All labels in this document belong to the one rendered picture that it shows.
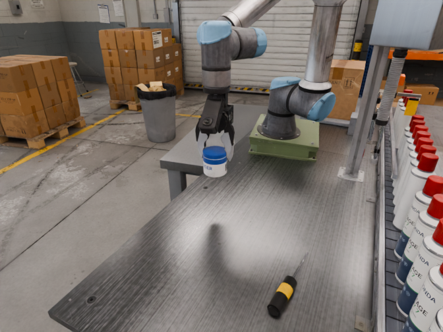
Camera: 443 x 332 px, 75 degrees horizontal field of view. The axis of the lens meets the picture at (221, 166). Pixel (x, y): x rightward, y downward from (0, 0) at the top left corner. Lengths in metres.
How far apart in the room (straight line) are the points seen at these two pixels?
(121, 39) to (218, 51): 3.99
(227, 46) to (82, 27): 6.55
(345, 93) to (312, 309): 1.23
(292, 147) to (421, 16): 0.59
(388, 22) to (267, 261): 0.71
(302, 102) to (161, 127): 2.48
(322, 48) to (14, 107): 3.25
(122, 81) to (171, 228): 4.12
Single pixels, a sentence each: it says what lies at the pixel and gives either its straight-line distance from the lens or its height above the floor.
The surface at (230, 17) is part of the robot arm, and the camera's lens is 0.94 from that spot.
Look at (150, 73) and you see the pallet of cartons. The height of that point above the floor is 0.58.
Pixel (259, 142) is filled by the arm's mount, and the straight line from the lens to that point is 1.23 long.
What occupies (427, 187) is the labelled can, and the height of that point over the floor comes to 1.07.
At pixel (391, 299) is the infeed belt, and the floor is 0.88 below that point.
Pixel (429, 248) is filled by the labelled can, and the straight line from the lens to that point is 0.58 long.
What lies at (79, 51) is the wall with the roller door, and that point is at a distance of 7.37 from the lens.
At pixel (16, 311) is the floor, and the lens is 1.99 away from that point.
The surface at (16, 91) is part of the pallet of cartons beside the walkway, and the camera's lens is 3.68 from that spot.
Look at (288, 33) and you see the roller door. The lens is 5.43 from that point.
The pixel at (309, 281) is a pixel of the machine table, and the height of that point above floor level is 0.83.
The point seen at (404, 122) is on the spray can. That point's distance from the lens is 1.33.
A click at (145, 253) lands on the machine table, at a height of 0.83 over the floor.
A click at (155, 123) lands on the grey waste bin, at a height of 0.25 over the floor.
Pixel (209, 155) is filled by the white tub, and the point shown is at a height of 1.02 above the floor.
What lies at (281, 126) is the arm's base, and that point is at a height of 0.95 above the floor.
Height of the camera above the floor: 1.37
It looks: 28 degrees down
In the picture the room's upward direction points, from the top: straight up
